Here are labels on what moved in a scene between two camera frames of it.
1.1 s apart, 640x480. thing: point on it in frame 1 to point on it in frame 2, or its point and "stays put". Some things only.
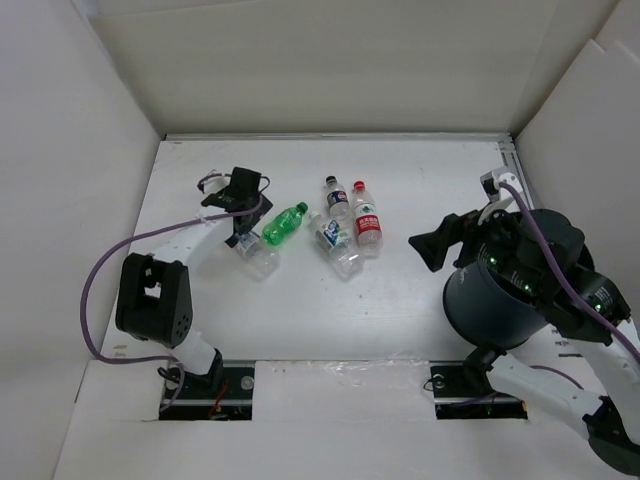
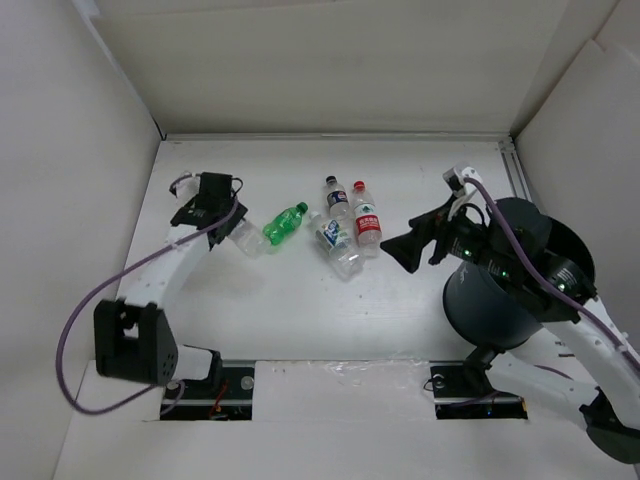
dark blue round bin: (486, 310) stays put
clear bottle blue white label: (346, 259) stays put
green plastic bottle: (286, 223) stays put
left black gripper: (265, 207) to (236, 217)
